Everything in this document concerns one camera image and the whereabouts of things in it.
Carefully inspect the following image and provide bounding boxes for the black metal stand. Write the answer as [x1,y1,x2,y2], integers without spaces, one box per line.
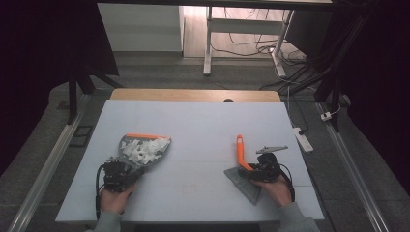
[66,62,124,126]
[312,13,371,133]

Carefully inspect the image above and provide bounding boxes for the aluminium rail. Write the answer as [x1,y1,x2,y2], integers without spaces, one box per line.
[314,101,392,232]
[7,93,92,232]

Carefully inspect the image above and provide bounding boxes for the white foam board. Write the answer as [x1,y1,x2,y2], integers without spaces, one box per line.
[55,99,325,224]

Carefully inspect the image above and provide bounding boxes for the black plug with cable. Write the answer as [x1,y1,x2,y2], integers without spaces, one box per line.
[291,96,309,135]

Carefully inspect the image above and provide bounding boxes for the person's left hand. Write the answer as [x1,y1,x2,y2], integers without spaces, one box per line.
[99,183,137,216]

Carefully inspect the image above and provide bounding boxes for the dark curtain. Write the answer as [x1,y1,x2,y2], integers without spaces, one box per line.
[0,0,120,177]
[335,0,410,201]

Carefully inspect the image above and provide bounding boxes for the black floor plate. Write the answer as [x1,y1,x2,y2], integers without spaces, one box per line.
[68,125,95,149]

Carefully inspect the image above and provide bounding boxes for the white power strip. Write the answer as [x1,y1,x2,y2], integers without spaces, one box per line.
[292,127,314,154]

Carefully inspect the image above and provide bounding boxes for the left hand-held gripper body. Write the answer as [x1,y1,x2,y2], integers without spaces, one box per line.
[102,156,137,194]

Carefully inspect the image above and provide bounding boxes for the person's right hand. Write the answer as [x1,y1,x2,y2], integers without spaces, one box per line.
[250,175,293,208]

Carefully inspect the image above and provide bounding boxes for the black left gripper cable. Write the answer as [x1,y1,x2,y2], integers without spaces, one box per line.
[95,163,106,220]

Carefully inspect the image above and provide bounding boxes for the black floor cables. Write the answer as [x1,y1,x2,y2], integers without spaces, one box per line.
[211,8,325,95]

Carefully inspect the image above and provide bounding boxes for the grey dustpan with orange edge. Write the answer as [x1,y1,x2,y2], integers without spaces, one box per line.
[117,132,172,178]

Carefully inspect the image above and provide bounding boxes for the white cabinet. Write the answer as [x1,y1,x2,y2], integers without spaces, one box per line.
[97,3,186,53]

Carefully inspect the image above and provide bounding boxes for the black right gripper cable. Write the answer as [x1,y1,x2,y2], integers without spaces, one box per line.
[278,162,296,203]

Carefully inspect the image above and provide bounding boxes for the pile of white paper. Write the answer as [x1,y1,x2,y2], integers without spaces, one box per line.
[121,137,171,165]

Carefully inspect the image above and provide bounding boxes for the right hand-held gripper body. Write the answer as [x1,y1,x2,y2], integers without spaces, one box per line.
[254,145,289,184]

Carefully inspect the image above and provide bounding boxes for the orange-handled grey brush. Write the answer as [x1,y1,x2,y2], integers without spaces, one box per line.
[223,133,263,206]

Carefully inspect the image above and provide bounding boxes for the white desk frame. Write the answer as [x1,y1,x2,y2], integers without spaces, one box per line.
[202,6,295,78]

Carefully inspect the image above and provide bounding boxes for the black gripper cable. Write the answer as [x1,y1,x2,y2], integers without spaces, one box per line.
[278,162,296,203]
[95,163,106,220]

